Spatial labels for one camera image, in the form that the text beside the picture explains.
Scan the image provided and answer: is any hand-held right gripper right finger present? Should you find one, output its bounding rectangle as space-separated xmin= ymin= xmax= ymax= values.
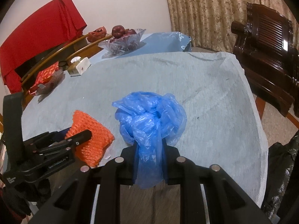
xmin=162 ymin=140 xmax=272 ymax=224

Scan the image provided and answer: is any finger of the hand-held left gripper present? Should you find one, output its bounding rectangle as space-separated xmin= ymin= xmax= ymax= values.
xmin=22 ymin=127 xmax=72 ymax=149
xmin=35 ymin=129 xmax=92 ymax=159

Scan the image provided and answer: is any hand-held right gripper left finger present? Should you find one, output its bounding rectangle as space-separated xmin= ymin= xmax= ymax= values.
xmin=28 ymin=142 xmax=139 ymax=224

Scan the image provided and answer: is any orange foam fruit net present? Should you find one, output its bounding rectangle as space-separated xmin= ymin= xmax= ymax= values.
xmin=65 ymin=110 xmax=115 ymax=168

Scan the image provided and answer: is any blue plastic bag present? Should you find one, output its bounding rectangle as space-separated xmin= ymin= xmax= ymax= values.
xmin=112 ymin=91 xmax=188 ymax=189

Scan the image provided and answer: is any black bin bag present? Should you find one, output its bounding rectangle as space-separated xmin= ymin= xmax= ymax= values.
xmin=260 ymin=135 xmax=299 ymax=223

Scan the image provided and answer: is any red patterned packet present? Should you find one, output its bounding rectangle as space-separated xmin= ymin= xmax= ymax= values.
xmin=28 ymin=62 xmax=60 ymax=94

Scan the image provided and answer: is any white rectangular box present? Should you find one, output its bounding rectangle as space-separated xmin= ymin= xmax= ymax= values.
xmin=67 ymin=56 xmax=91 ymax=77

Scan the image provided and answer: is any light wooden chair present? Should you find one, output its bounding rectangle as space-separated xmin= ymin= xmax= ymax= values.
xmin=21 ymin=34 xmax=94 ymax=83
xmin=67 ymin=36 xmax=113 ymax=64

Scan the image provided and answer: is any grey blanket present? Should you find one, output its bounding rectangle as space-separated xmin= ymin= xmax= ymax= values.
xmin=21 ymin=51 xmax=269 ymax=207

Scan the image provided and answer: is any clear glass fruit bowl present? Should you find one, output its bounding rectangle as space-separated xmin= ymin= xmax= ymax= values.
xmin=98 ymin=29 xmax=147 ymax=56

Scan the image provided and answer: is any red plastic bag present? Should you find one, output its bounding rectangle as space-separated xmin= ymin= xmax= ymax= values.
xmin=87 ymin=26 xmax=108 ymax=43

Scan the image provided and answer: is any red cloth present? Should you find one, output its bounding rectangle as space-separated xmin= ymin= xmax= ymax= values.
xmin=0 ymin=0 xmax=87 ymax=94

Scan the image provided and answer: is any wooden table leg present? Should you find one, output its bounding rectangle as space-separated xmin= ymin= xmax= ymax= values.
xmin=255 ymin=96 xmax=299 ymax=129

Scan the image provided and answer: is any dark wooden armchair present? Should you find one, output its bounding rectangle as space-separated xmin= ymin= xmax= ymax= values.
xmin=231 ymin=2 xmax=299 ymax=118

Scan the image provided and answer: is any floral beige curtain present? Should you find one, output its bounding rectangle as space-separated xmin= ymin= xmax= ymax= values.
xmin=164 ymin=0 xmax=299 ymax=55

